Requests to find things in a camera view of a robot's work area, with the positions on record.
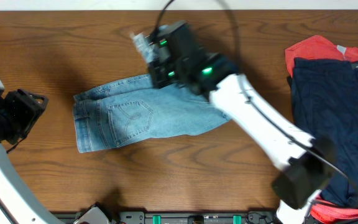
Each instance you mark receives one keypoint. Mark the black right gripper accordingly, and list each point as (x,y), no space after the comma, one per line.
(158,75)

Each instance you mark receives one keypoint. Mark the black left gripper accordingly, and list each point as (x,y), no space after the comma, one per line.
(23,109)

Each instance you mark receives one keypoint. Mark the light blue denim jeans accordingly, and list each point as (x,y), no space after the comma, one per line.
(131,110)

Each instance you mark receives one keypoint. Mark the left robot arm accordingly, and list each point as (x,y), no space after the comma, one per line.
(17,202)

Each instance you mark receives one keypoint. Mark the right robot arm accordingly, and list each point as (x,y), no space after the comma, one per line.
(305,162)

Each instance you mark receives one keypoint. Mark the red folded garment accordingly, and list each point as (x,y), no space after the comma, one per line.
(317,47)

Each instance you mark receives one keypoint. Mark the dark navy folded garment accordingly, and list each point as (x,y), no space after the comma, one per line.
(324,96)

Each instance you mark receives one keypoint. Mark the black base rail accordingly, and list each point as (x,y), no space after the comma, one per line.
(261,217)

